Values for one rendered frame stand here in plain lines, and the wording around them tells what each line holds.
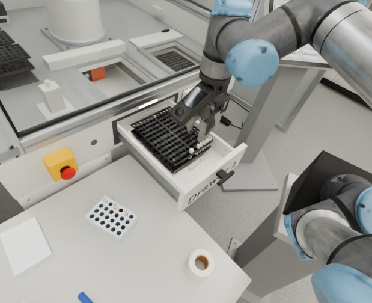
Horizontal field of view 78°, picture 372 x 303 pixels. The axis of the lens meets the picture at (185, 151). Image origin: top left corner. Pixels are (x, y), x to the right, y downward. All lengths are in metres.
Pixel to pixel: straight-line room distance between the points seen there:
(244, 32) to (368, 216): 0.48
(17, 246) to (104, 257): 0.22
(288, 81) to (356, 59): 1.14
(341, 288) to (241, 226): 1.45
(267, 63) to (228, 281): 0.56
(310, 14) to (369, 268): 0.34
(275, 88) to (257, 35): 1.09
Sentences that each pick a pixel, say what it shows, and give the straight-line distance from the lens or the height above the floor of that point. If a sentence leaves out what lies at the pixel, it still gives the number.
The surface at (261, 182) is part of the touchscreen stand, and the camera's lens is 1.92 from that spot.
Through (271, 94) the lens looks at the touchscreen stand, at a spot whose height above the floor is 0.71.
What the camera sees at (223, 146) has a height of 0.88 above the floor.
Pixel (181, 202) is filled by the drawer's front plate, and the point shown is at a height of 0.88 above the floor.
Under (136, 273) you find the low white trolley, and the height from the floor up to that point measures 0.76.
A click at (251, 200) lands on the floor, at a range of 1.83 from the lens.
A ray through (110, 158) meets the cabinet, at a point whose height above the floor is 0.75.
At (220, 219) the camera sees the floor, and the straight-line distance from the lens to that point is 1.67.
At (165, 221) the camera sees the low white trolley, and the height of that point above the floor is 0.76.
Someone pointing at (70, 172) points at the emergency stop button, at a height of 0.89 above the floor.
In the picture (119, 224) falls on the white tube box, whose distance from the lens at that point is 0.73.
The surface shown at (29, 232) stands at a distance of 0.79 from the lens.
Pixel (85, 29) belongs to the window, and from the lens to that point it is 0.63.
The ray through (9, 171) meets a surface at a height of 0.91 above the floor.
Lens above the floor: 1.45
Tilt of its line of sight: 48 degrees down
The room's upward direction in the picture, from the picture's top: 13 degrees clockwise
